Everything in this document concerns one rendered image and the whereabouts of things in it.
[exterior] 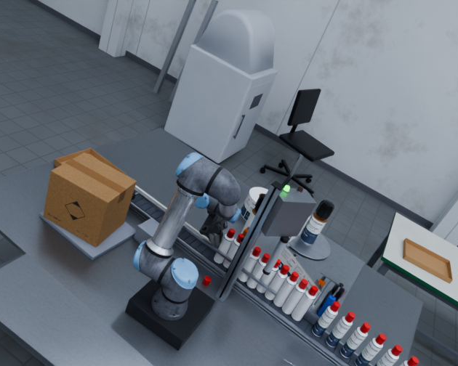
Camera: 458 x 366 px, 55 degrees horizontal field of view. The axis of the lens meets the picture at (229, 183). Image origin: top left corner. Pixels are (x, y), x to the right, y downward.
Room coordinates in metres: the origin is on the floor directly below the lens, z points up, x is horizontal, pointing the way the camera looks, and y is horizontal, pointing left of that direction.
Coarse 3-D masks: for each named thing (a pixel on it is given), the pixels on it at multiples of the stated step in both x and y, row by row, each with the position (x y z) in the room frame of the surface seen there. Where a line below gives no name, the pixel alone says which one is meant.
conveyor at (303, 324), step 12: (144, 204) 1.89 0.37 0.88; (156, 216) 1.83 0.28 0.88; (192, 240) 1.77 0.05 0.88; (204, 252) 1.72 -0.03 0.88; (216, 252) 1.76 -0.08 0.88; (216, 264) 1.67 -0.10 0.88; (264, 300) 1.58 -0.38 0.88; (300, 324) 1.53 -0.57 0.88; (312, 324) 1.56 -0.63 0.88; (312, 336) 1.48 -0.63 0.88; (324, 336) 1.52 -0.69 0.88; (336, 348) 1.48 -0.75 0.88; (348, 360) 1.44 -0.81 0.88
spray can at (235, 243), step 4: (240, 236) 1.69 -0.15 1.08; (236, 240) 1.69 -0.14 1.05; (240, 240) 1.69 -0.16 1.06; (232, 244) 1.69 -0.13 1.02; (236, 244) 1.68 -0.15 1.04; (232, 248) 1.68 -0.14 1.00; (236, 248) 1.68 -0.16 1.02; (228, 252) 1.69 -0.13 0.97; (232, 252) 1.68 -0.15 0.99; (228, 256) 1.68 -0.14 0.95; (232, 256) 1.68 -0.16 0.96; (224, 260) 1.70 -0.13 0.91; (224, 264) 1.68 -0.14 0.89; (228, 264) 1.68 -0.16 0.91
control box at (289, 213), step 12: (288, 192) 1.56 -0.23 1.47; (276, 204) 1.50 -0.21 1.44; (288, 204) 1.50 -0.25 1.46; (300, 204) 1.53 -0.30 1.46; (312, 204) 1.56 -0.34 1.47; (276, 216) 1.48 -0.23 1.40; (288, 216) 1.51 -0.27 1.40; (300, 216) 1.55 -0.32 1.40; (264, 228) 1.50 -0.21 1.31; (276, 228) 1.50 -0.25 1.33; (288, 228) 1.53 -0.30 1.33; (300, 228) 1.57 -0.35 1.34
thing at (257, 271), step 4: (264, 256) 1.63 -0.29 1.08; (268, 256) 1.63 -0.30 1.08; (260, 260) 1.63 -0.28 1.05; (264, 260) 1.62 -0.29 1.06; (256, 264) 1.63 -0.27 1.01; (260, 264) 1.61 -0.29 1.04; (264, 264) 1.62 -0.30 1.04; (256, 268) 1.62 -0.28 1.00; (260, 268) 1.61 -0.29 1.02; (252, 272) 1.63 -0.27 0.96; (256, 272) 1.61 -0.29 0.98; (260, 272) 1.61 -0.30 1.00; (256, 276) 1.61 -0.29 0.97; (260, 276) 1.62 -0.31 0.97; (248, 280) 1.63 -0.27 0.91; (252, 280) 1.61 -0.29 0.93; (248, 284) 1.62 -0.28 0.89; (252, 284) 1.61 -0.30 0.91; (256, 284) 1.62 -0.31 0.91; (252, 288) 1.61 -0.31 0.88
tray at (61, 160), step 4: (76, 152) 2.09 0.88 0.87; (80, 152) 2.12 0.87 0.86; (88, 152) 2.18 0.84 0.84; (92, 152) 2.19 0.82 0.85; (96, 152) 2.18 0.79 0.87; (64, 156) 2.01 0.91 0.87; (68, 156) 2.04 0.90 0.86; (72, 156) 2.07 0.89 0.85; (76, 156) 2.10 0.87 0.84; (92, 156) 2.18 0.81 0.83; (96, 156) 2.18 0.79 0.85; (100, 156) 2.17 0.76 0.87; (56, 160) 1.95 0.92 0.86; (60, 160) 1.99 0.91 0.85; (64, 160) 2.02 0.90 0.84; (100, 160) 2.16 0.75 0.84; (104, 160) 2.15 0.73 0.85; (56, 164) 1.95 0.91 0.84; (60, 164) 1.94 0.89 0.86; (108, 164) 2.14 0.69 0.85; (112, 164) 2.13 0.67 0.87; (116, 168) 2.12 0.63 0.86
